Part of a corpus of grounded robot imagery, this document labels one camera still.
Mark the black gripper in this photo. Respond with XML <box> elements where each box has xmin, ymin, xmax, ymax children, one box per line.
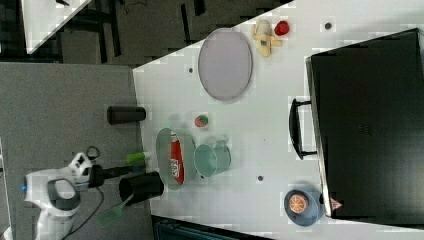
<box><xmin>88</xmin><ymin>165</ymin><xmax>142</xmax><ymax>188</ymax></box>

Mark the red felt ketchup bottle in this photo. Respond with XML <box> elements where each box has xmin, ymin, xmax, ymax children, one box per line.
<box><xmin>170</xmin><ymin>132</ymin><xmax>184</xmax><ymax>185</ymax></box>

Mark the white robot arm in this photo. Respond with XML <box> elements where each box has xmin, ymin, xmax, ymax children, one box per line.
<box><xmin>22</xmin><ymin>152</ymin><xmax>138</xmax><ymax>240</ymax></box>

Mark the green marker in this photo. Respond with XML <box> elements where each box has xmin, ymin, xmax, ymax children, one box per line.
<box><xmin>125</xmin><ymin>152</ymin><xmax>151</xmax><ymax>164</ymax></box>

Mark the black utensil holder cup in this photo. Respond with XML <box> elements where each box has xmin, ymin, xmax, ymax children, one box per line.
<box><xmin>119</xmin><ymin>171</ymin><xmax>164</xmax><ymax>206</ymax></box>

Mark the black cylinder cup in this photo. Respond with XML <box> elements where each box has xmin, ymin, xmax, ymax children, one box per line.
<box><xmin>107</xmin><ymin>106</ymin><xmax>147</xmax><ymax>125</ymax></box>

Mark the small felt strawberry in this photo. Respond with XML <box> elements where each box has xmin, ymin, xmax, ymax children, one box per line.
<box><xmin>194</xmin><ymin>115</ymin><xmax>209</xmax><ymax>128</ymax></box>

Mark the lilac round plate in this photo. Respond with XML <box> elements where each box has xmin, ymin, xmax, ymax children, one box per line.
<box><xmin>198</xmin><ymin>28</ymin><xmax>253</xmax><ymax>101</ymax></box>

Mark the orange slice toy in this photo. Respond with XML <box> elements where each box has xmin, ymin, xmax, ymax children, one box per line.
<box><xmin>289</xmin><ymin>194</ymin><xmax>309</xmax><ymax>214</ymax></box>

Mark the blue bowl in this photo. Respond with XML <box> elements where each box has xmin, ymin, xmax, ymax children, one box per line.
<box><xmin>284</xmin><ymin>189</ymin><xmax>323</xmax><ymax>227</ymax></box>

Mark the yellow plush banana toy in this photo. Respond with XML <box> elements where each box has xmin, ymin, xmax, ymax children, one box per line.
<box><xmin>251</xmin><ymin>19</ymin><xmax>282</xmax><ymax>57</ymax></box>

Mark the red plush strawberry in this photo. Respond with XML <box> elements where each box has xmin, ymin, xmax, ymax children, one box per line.
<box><xmin>274</xmin><ymin>21</ymin><xmax>290</xmax><ymax>36</ymax></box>

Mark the black toaster oven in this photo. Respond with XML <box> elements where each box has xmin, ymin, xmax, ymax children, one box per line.
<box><xmin>305</xmin><ymin>28</ymin><xmax>424</xmax><ymax>229</ymax></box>

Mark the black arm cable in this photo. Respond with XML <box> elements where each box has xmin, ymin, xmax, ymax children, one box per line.
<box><xmin>59</xmin><ymin>186</ymin><xmax>105</xmax><ymax>240</ymax></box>

